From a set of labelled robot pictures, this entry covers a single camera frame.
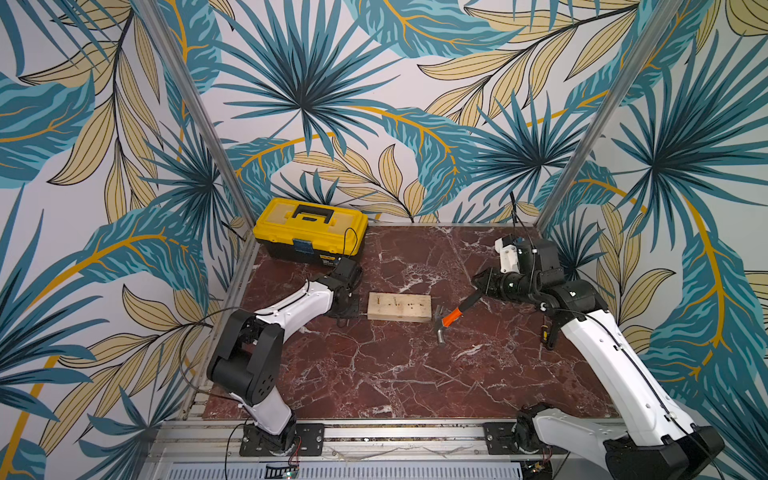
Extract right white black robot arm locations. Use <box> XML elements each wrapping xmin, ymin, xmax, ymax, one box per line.
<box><xmin>472</xmin><ymin>235</ymin><xmax>724</xmax><ymax>479</ymax></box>

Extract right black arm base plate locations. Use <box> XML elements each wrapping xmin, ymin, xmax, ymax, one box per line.
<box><xmin>482</xmin><ymin>421</ymin><xmax>566</xmax><ymax>456</ymax></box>

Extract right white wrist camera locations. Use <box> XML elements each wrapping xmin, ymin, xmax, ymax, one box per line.
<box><xmin>494</xmin><ymin>235</ymin><xmax>530</xmax><ymax>274</ymax></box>

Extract aluminium front frame rail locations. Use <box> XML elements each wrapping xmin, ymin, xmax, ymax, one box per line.
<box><xmin>139</xmin><ymin>417</ymin><xmax>661</xmax><ymax>464</ymax></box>

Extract orange black claw hammer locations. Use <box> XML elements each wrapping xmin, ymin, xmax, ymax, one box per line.
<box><xmin>433</xmin><ymin>290</ymin><xmax>483</xmax><ymax>347</ymax></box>

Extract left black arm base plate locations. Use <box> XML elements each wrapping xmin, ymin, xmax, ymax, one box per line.
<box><xmin>239</xmin><ymin>423</ymin><xmax>325</xmax><ymax>458</ymax></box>

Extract yellow black plastic toolbox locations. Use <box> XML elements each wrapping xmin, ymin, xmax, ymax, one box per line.
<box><xmin>253</xmin><ymin>198</ymin><xmax>368</xmax><ymax>267</ymax></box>

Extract light wooden board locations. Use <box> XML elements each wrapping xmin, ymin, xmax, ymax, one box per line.
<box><xmin>366</xmin><ymin>292</ymin><xmax>432</xmax><ymax>323</ymax></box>

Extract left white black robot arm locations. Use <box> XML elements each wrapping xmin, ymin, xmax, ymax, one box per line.
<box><xmin>206</xmin><ymin>258</ymin><xmax>363</xmax><ymax>453</ymax></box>

